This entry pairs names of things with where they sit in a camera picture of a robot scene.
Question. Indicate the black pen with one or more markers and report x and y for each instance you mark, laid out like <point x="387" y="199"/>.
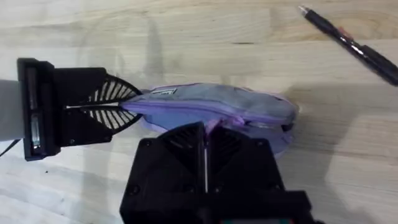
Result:
<point x="351" y="43"/>

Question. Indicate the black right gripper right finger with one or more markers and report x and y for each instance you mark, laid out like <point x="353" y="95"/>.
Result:
<point x="242" y="168"/>

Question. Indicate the purple and grey zip bag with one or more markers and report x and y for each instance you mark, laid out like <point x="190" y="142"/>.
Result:
<point x="217" y="102"/>

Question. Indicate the black and grey left gripper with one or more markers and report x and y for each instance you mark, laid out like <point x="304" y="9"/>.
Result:
<point x="40" y="109"/>

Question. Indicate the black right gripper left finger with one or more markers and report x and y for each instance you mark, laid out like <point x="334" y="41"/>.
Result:
<point x="168" y="168"/>

